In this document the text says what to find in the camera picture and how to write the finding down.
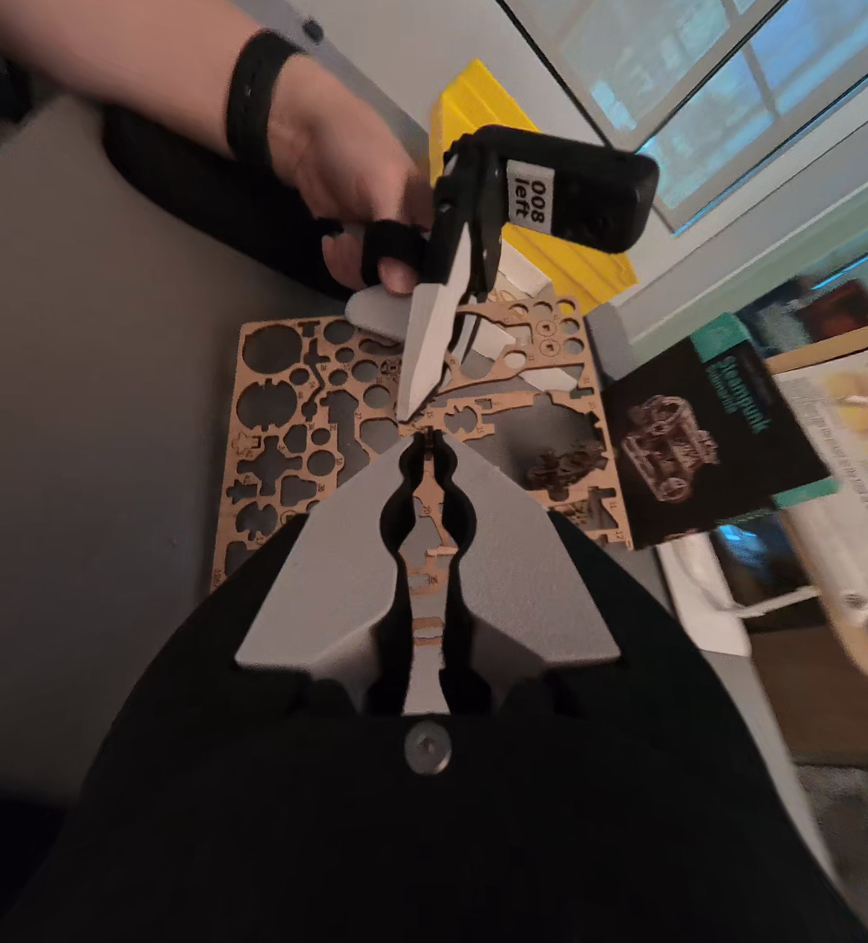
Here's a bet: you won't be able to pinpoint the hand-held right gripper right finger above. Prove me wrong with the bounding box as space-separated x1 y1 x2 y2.
437 433 621 714

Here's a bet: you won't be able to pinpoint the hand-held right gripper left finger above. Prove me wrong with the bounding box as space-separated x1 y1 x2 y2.
236 435 435 714

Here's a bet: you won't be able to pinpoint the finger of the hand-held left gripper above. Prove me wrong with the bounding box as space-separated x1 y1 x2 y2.
395 221 473 424
448 311 517 368

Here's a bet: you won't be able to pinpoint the laser-cut wooden parts sheet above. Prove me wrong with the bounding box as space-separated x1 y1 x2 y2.
211 297 635 649

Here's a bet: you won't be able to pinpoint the partly built wooden model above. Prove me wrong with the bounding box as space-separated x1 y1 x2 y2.
526 441 610 493

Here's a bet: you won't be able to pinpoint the black model kit box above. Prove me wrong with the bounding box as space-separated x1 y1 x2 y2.
599 313 833 550

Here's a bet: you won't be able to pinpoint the person's left hand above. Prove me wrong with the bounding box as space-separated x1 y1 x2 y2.
268 70 436 297

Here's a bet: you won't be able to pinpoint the yellow stacked storage bins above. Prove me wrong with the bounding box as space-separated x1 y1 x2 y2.
428 59 637 314

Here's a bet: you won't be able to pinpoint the white document stand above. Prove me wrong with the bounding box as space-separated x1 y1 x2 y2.
658 530 821 657

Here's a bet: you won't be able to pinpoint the black mesh wrist pad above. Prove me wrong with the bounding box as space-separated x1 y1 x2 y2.
102 103 376 299

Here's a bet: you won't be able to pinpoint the black wristband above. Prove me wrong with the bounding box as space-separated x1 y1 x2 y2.
225 29 309 159

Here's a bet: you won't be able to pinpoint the instruction poster board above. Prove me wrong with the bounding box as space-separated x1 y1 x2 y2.
765 317 868 701

